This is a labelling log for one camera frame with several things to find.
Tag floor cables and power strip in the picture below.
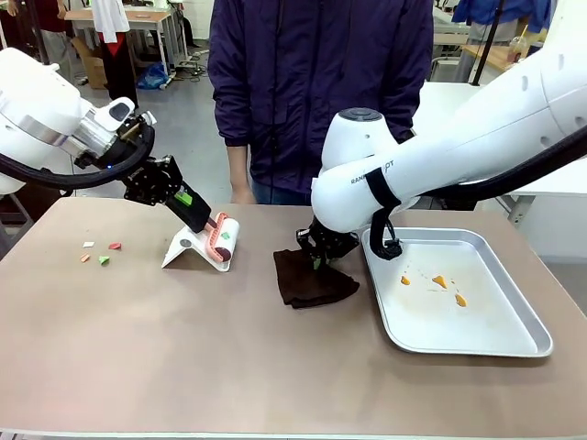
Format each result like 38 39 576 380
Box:
176 49 211 84

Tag person's right hand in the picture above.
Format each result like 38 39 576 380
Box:
228 179 256 205

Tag wooden background desk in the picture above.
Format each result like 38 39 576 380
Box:
461 43 547 74

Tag blue plastic bag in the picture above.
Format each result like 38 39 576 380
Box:
137 61 172 91

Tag blue jeans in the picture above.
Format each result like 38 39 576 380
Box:
250 178 314 206

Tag dark brown cloth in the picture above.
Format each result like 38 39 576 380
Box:
273 247 361 310

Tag plastic cup with drink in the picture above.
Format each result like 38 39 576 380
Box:
506 36 529 63

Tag black slanted pole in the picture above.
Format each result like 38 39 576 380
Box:
470 0 505 87

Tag person in grey trousers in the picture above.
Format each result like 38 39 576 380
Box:
39 0 77 83

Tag black upright pole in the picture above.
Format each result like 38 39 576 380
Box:
34 0 50 65

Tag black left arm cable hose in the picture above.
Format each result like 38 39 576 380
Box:
0 122 157 192

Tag person's right forearm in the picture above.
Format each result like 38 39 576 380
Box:
227 145 252 183

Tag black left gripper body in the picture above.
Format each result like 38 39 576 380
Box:
122 154 184 207

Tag brown cardboard box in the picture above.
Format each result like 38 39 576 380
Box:
71 36 109 90

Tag white folded roller stand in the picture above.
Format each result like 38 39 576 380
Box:
160 224 233 275

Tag silver metal tray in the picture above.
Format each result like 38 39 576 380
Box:
360 227 554 358

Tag person in navy jacket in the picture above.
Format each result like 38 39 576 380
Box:
206 0 435 196

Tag pink white lint roller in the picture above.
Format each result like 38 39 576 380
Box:
203 210 242 275

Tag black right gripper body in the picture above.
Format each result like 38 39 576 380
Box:
295 215 360 263

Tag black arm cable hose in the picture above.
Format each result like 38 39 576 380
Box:
364 127 587 263
0 122 157 192

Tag wooden top background table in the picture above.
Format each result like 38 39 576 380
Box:
63 8 187 79

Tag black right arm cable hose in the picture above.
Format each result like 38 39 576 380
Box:
364 127 587 263

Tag blue hanging jacket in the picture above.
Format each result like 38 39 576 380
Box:
451 0 554 37

